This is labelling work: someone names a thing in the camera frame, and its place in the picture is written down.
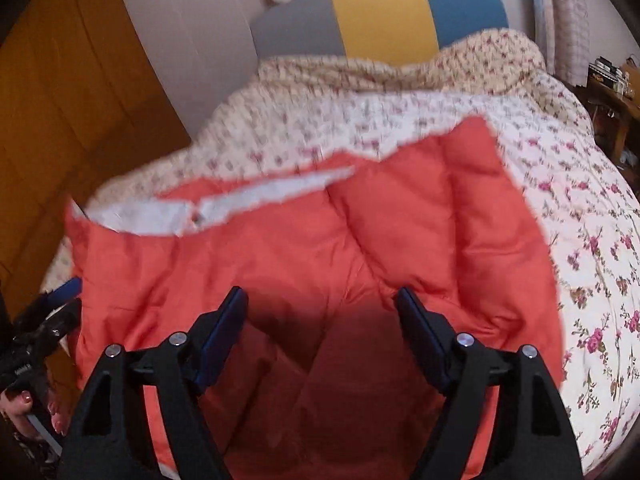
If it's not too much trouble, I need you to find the person's left hand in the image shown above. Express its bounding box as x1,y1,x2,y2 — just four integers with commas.
0,391,68,441

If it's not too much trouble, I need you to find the orange wooden wardrobe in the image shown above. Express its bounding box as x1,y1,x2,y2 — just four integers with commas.
0,0,191,301

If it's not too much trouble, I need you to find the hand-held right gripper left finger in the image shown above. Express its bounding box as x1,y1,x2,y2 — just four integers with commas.
57,286,249,480

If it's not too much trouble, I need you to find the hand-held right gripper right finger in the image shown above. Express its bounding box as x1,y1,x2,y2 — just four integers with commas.
394,287,586,480

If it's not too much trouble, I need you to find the grey yellow blue headboard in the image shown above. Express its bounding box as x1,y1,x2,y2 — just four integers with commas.
251,0,509,68

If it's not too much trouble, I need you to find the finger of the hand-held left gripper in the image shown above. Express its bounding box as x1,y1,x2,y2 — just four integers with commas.
15,299,83,356
40,277,83,310

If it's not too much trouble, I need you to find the wooden desk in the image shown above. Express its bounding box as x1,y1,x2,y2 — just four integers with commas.
575,55,640,161

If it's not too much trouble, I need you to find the red quilted jacket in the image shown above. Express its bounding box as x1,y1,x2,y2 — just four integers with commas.
64,116,566,480

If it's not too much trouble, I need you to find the floral bedspread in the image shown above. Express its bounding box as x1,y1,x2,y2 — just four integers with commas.
40,29,640,476

